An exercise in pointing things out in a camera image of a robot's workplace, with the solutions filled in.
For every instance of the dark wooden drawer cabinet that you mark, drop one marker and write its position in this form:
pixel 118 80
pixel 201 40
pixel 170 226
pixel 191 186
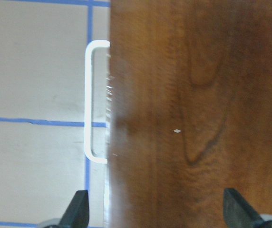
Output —
pixel 191 110

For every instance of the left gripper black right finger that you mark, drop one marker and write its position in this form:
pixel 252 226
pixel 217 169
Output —
pixel 238 213

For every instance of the white drawer handle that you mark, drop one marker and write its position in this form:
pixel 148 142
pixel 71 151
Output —
pixel 88 99

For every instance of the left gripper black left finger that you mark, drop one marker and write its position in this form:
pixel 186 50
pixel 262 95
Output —
pixel 77 213

